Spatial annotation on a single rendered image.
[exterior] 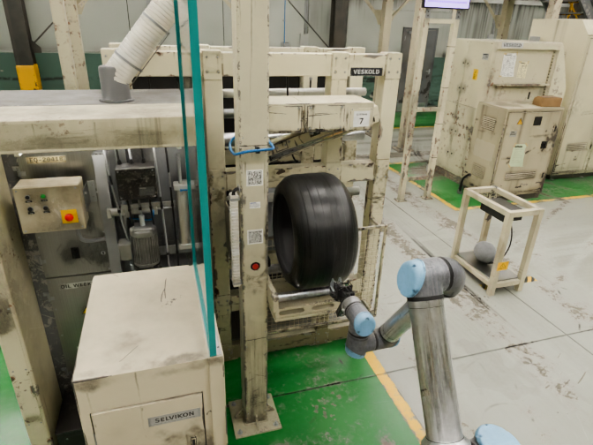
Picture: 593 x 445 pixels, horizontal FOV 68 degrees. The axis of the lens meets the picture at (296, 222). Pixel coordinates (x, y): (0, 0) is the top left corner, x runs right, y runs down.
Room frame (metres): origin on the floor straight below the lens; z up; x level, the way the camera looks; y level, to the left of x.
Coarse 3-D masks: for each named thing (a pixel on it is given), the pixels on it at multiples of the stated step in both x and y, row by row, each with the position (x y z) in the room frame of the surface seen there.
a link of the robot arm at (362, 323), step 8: (352, 304) 1.55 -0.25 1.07; (360, 304) 1.55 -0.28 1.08; (352, 312) 1.51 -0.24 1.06; (360, 312) 1.49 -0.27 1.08; (368, 312) 1.50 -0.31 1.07; (352, 320) 1.48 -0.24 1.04; (360, 320) 1.45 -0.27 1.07; (368, 320) 1.45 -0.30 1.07; (352, 328) 1.47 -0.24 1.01; (360, 328) 1.44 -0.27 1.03; (368, 328) 1.45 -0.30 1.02
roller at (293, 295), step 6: (318, 288) 1.90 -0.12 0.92; (324, 288) 1.90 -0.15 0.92; (282, 294) 1.83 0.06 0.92; (288, 294) 1.84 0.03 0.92; (294, 294) 1.84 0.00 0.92; (300, 294) 1.85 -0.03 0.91; (306, 294) 1.86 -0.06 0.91; (312, 294) 1.87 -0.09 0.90; (318, 294) 1.87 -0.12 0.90; (324, 294) 1.89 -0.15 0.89; (282, 300) 1.82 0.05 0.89; (288, 300) 1.83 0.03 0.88
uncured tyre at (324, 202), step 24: (288, 192) 1.93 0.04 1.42; (312, 192) 1.89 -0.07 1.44; (336, 192) 1.91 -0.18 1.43; (288, 216) 2.27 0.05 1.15; (312, 216) 1.79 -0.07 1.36; (336, 216) 1.82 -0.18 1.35; (288, 240) 2.22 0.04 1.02; (312, 240) 1.74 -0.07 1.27; (336, 240) 1.77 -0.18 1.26; (288, 264) 2.10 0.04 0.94; (312, 264) 1.73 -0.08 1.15; (336, 264) 1.77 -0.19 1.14; (312, 288) 1.84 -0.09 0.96
